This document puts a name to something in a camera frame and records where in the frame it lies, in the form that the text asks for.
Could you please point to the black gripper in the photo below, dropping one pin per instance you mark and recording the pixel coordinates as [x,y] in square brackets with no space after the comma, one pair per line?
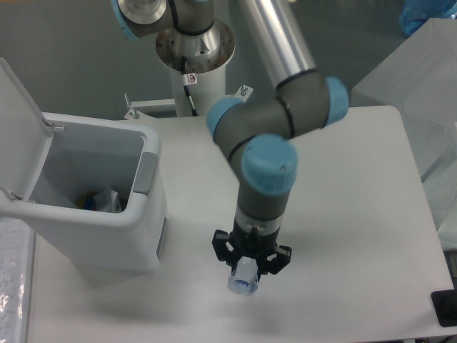
[230,247]

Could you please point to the clear plastic water bottle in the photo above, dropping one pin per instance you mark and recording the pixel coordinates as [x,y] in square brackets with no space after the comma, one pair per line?
[244,278]

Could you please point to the white plastic bag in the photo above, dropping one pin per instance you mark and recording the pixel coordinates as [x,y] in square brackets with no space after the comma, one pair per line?
[107,200]

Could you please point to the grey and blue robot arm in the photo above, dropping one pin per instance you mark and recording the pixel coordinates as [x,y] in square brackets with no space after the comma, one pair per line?
[255,138]

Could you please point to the white trash can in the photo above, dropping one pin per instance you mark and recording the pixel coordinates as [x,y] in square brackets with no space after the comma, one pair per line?
[90,187]

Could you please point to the white trash can lid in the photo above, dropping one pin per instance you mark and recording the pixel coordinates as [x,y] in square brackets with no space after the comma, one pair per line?
[26,137]

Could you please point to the blue and yellow snack packet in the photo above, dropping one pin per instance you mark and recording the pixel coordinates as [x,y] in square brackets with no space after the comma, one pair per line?
[87,202]

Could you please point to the black device at edge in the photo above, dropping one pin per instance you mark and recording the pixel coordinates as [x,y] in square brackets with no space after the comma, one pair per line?
[444,303]

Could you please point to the paper sheet in plastic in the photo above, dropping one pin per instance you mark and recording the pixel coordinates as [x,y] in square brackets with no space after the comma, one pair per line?
[17,258]

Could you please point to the translucent plastic box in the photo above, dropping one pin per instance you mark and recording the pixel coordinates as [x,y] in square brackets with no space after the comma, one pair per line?
[419,79]

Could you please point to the blue water jug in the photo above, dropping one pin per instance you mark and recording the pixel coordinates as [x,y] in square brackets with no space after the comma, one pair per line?
[416,13]

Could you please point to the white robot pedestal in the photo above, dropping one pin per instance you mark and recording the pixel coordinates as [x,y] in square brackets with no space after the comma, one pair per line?
[208,88]

